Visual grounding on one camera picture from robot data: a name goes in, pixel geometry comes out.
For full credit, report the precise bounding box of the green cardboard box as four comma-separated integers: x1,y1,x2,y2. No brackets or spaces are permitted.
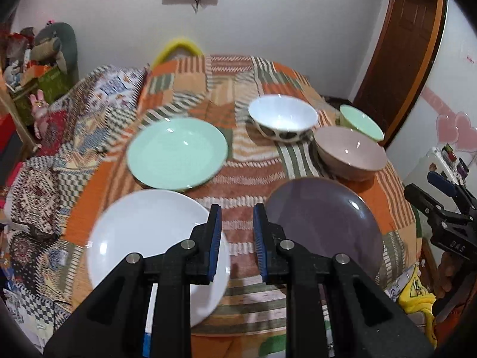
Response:
12,67,74,126

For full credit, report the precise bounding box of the brown wooden door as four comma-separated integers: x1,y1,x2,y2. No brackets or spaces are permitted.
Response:
353,0,447,148

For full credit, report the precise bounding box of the dark purple plate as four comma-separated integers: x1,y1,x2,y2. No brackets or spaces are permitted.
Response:
265,177,383,278

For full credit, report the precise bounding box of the checkered patterned quilt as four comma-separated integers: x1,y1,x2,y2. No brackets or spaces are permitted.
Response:
1,66,148,348

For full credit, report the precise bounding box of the yellow foam tube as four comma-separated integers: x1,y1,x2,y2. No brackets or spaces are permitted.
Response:
150,37,204,68

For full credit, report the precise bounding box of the mint green plate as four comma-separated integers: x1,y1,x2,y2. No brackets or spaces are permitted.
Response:
126,117,228,191

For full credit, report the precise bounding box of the pink rabbit figurine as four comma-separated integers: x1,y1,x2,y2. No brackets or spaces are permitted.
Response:
29,90,49,141

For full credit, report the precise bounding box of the mint green bowl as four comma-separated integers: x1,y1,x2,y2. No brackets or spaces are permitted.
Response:
340,104,385,142

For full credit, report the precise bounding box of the person's right hand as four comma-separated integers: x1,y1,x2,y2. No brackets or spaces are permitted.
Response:
434,251,466,298

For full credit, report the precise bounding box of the white bowl with dark spots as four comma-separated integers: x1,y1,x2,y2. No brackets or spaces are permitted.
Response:
248,95,318,143

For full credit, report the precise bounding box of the grey plush toy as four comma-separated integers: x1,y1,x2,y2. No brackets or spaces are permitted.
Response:
30,22,78,82

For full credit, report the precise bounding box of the white plate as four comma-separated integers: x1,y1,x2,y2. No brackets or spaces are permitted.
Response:
86,189,230,326

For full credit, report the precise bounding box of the yellow cloth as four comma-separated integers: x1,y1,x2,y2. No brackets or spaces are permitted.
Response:
398,265,436,348

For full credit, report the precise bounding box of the pink bowl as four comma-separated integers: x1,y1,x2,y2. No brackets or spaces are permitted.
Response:
314,126,388,182

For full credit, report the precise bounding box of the orange striped patchwork blanket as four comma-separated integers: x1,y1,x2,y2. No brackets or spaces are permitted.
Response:
63,54,424,358

